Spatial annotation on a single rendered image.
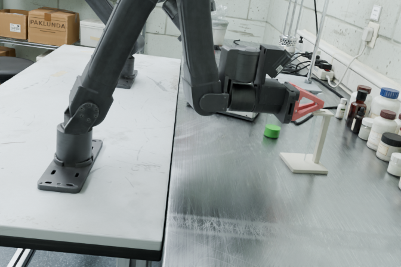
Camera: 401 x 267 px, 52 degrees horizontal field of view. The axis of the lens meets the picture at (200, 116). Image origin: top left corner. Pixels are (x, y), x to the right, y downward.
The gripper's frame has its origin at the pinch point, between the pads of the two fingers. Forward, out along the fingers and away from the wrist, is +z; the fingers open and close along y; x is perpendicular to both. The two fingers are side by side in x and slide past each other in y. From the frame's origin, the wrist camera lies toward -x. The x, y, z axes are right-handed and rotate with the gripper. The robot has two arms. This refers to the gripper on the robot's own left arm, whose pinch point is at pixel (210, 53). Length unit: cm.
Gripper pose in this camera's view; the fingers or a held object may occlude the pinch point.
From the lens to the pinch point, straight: 124.4
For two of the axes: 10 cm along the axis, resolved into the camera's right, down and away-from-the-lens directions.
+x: -7.0, 5.6, 4.5
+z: 6.2, 7.8, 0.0
